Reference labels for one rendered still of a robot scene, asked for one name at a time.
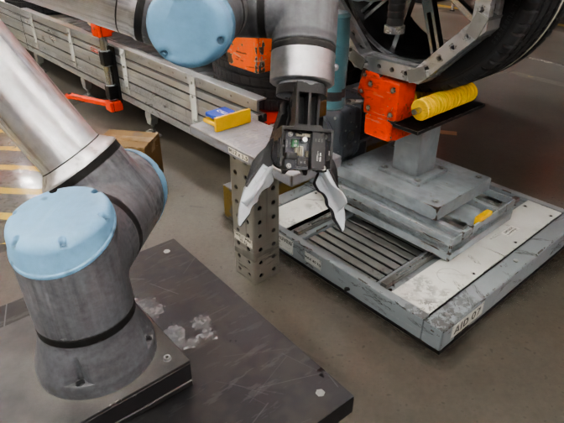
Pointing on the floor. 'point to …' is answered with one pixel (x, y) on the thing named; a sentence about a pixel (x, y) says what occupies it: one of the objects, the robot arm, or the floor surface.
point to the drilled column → (255, 228)
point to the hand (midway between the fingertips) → (290, 229)
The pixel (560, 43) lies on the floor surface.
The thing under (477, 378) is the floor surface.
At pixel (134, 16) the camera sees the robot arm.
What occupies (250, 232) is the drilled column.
